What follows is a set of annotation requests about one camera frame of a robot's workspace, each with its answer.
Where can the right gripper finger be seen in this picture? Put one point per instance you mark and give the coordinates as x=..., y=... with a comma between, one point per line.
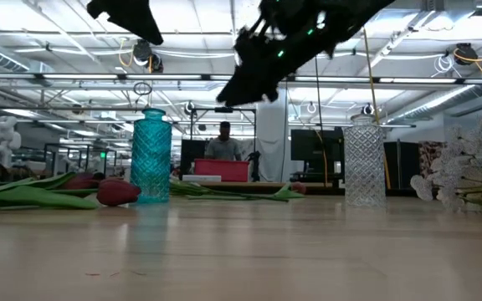
x=249, y=83
x=278, y=85

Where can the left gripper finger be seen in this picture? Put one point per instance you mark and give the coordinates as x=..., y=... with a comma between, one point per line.
x=136, y=16

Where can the small black robot arm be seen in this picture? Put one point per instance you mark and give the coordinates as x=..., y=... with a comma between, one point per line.
x=254, y=165

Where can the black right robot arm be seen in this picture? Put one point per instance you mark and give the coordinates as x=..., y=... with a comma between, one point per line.
x=362, y=12

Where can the clear glass vase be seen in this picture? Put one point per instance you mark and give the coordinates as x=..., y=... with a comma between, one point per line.
x=364, y=167

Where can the blue glass vase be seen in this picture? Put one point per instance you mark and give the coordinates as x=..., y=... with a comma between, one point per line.
x=151, y=167

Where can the black monitor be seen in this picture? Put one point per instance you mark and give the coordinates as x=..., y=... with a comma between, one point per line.
x=191, y=154
x=308, y=144

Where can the person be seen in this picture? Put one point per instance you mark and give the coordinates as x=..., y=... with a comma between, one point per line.
x=223, y=148

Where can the white cloth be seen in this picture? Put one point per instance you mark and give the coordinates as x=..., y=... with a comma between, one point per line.
x=272, y=159

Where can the red plastic bin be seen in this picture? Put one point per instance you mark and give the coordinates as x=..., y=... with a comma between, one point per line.
x=222, y=170

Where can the white flat box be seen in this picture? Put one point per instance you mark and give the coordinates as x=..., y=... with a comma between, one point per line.
x=201, y=178

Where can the black vertical pole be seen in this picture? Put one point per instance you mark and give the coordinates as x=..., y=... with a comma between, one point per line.
x=329, y=191

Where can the black cabinet panel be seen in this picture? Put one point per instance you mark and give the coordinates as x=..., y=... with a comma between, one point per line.
x=404, y=165

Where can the patterned fabric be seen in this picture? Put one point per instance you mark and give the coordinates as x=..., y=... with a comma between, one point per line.
x=429, y=156

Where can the black camera rig frame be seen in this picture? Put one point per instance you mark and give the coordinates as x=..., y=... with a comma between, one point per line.
x=223, y=109

